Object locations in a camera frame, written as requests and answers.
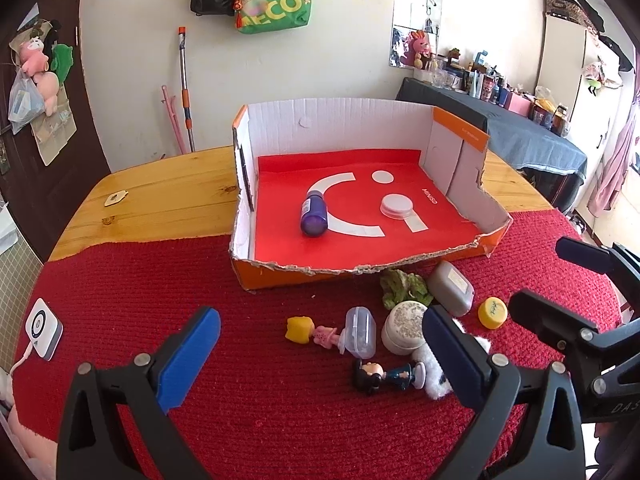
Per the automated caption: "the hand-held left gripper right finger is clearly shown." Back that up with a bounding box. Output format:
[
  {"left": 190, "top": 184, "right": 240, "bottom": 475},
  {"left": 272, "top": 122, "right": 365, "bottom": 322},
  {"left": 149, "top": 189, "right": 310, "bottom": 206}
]
[{"left": 421, "top": 304, "right": 586, "bottom": 480}]

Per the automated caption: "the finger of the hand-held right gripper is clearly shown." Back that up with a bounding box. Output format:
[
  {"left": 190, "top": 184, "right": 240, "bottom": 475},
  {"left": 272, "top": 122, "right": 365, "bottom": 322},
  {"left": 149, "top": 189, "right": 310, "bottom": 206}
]
[
  {"left": 507, "top": 288, "right": 623, "bottom": 401},
  {"left": 555, "top": 236, "right": 640, "bottom": 311}
]

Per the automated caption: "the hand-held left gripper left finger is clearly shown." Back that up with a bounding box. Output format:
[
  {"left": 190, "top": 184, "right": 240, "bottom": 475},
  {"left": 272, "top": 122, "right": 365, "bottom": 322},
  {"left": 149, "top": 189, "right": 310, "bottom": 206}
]
[{"left": 56, "top": 306, "right": 222, "bottom": 480}]

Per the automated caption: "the white fluffy star scrunchie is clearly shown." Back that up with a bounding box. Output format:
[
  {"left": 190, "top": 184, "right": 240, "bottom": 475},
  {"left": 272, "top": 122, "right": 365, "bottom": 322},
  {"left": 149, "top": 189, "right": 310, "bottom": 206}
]
[{"left": 411, "top": 332, "right": 493, "bottom": 401}]

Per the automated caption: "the yellow bottle cap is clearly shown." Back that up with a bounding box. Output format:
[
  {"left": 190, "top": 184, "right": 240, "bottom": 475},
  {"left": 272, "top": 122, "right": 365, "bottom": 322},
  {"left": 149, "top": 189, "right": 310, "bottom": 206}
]
[{"left": 477, "top": 297, "right": 508, "bottom": 330}]

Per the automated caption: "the white glitter jar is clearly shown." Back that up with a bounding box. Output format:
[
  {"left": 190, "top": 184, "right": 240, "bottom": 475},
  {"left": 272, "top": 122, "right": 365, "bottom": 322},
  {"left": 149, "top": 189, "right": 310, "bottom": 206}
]
[{"left": 381, "top": 300, "right": 436, "bottom": 356}]

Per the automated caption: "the grey square case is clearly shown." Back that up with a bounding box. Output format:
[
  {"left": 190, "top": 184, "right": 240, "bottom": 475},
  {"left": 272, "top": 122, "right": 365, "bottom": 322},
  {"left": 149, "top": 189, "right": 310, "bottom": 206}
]
[{"left": 426, "top": 260, "right": 475, "bottom": 317}]

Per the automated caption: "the black-haired toy figure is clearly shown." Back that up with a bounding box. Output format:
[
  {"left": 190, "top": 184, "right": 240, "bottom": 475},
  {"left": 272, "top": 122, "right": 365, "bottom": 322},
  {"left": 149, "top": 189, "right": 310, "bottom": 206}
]
[{"left": 351, "top": 359, "right": 426, "bottom": 395}]

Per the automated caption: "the green toy plant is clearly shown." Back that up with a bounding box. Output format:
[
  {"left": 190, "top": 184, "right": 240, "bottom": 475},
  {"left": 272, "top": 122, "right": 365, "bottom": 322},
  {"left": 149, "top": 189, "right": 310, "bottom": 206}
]
[{"left": 380, "top": 268, "right": 432, "bottom": 311}]

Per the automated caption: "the clear small plastic container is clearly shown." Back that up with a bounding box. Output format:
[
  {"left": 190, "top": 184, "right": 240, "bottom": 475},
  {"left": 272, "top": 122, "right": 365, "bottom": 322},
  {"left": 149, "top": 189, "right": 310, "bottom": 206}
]
[{"left": 339, "top": 306, "right": 377, "bottom": 356}]

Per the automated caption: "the yellow-haired doll figure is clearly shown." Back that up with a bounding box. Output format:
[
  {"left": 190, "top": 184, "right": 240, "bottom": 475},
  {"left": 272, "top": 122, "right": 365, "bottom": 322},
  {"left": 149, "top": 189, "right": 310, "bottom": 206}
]
[{"left": 285, "top": 316, "right": 343, "bottom": 348}]

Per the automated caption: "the orange cardboard box red bottom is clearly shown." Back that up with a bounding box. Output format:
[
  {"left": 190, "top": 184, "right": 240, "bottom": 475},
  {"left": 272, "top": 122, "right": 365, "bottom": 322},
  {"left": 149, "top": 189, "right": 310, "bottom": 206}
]
[{"left": 229, "top": 97, "right": 514, "bottom": 291}]

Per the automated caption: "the red knitted mat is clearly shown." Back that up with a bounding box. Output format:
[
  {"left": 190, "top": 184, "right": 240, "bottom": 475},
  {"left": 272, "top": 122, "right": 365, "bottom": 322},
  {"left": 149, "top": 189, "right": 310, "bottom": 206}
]
[{"left": 10, "top": 207, "right": 633, "bottom": 480}]

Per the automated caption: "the pink hanging garment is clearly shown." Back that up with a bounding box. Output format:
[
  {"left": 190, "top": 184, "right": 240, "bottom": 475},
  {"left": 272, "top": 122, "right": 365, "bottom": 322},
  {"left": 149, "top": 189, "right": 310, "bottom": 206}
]
[{"left": 587, "top": 75, "right": 640, "bottom": 218}]

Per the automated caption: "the dark cloth covered table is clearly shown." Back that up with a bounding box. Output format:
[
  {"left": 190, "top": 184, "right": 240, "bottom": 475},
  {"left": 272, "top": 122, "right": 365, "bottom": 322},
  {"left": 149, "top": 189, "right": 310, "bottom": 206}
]
[{"left": 395, "top": 77, "right": 588, "bottom": 213}]

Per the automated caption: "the white square device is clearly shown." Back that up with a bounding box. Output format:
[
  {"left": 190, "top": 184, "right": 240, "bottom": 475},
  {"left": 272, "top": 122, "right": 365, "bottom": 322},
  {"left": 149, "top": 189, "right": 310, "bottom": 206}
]
[{"left": 25, "top": 298, "right": 64, "bottom": 362}]

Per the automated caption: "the white plastic lid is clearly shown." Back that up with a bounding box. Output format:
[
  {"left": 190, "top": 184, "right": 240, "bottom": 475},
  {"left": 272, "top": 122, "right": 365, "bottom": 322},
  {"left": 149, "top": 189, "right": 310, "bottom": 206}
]
[{"left": 380, "top": 194, "right": 415, "bottom": 219}]

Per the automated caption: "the white wardrobe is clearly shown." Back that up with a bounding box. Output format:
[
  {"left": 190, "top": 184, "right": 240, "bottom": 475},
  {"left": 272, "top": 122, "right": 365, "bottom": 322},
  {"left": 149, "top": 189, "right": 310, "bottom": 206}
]
[{"left": 537, "top": 10, "right": 631, "bottom": 201}]

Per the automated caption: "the pink fluffy cloth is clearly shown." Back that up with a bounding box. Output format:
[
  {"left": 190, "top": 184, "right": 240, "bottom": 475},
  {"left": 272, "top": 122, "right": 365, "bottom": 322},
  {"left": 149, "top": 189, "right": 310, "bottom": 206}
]
[{"left": 0, "top": 375, "right": 57, "bottom": 480}]

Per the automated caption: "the purple bottle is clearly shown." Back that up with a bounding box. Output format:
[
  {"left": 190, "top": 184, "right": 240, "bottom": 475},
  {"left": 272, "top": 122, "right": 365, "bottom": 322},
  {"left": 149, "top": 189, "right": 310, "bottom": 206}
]
[{"left": 300, "top": 190, "right": 330, "bottom": 238}]

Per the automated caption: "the row of bottles and cups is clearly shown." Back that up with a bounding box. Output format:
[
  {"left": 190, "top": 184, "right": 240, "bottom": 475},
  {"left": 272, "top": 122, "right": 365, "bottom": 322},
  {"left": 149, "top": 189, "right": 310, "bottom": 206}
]
[{"left": 412, "top": 47, "right": 573, "bottom": 136}]

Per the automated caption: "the dark patterned bag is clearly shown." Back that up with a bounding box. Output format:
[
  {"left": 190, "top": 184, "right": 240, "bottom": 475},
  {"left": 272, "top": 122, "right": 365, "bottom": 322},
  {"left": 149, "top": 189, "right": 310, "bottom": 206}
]
[{"left": 544, "top": 0, "right": 606, "bottom": 31}]

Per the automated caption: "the brown door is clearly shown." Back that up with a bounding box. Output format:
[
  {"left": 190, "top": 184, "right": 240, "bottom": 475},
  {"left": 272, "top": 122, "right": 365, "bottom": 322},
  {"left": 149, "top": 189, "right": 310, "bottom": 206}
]
[{"left": 0, "top": 0, "right": 111, "bottom": 241}]

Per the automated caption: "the beige tote bag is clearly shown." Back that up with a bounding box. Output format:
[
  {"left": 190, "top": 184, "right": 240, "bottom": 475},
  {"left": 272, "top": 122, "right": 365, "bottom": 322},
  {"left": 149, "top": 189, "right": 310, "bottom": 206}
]
[{"left": 30, "top": 85, "right": 78, "bottom": 167}]

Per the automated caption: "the pink rabbit plush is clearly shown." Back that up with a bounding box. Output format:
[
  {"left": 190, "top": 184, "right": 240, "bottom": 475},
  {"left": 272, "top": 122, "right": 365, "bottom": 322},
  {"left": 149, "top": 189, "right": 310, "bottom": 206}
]
[{"left": 404, "top": 30, "right": 433, "bottom": 68}]

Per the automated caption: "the mop pole orange grip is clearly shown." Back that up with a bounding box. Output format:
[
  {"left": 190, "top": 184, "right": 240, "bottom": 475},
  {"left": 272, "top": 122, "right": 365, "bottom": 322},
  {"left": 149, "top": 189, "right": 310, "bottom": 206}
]
[{"left": 177, "top": 26, "right": 197, "bottom": 153}]

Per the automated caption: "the peach plush toy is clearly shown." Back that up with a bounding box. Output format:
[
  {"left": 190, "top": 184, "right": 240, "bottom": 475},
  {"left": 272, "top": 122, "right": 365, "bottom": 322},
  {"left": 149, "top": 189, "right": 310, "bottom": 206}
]
[{"left": 30, "top": 72, "right": 60, "bottom": 111}]

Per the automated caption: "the clear plastic bag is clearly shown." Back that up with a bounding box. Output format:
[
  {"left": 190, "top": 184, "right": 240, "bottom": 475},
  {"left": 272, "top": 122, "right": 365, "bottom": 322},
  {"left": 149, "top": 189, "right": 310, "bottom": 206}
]
[{"left": 7, "top": 67, "right": 43, "bottom": 135}]

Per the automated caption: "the green plush toy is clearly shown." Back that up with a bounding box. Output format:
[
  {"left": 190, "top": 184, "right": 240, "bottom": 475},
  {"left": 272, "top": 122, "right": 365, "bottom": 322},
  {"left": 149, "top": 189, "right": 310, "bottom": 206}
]
[{"left": 50, "top": 44, "right": 75, "bottom": 83}]

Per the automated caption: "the pink plush toy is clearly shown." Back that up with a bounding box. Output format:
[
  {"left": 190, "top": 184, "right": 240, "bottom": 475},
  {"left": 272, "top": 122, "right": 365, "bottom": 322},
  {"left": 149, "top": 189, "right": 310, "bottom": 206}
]
[{"left": 17, "top": 37, "right": 52, "bottom": 77}]

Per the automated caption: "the white cable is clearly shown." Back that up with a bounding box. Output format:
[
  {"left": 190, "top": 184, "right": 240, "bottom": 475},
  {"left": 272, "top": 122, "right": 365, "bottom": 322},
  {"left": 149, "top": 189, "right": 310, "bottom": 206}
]
[{"left": 7, "top": 347, "right": 36, "bottom": 376}]

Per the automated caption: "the wall mirror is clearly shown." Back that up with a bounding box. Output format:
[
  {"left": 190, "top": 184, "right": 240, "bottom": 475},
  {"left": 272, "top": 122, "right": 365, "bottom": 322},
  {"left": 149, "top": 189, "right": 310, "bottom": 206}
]
[{"left": 389, "top": 0, "right": 445, "bottom": 68}]

